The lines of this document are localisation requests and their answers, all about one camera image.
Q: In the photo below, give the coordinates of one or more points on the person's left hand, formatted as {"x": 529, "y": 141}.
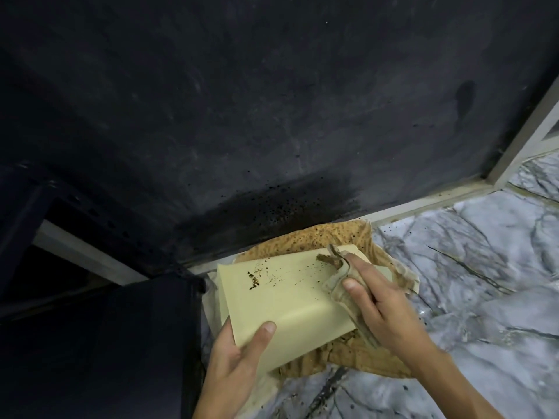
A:
{"x": 229, "y": 370}

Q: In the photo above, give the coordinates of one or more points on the person's right hand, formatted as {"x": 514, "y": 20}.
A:
{"x": 386, "y": 307}

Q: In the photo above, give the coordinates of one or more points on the person's right thumb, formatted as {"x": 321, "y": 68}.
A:
{"x": 356, "y": 296}

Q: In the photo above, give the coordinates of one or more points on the person's left thumb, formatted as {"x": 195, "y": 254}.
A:
{"x": 262, "y": 340}

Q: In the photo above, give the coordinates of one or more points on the beige wiping rag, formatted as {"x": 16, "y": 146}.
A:
{"x": 343, "y": 287}

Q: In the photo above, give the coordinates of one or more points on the person's left forearm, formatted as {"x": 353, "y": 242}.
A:
{"x": 214, "y": 414}

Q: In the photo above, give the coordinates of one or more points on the person's right forearm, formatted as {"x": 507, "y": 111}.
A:
{"x": 454, "y": 383}

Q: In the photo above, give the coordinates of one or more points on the brown patterned cloth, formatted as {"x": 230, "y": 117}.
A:
{"x": 332, "y": 239}

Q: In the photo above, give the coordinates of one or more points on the dark cabinet door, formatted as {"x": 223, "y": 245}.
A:
{"x": 105, "y": 349}

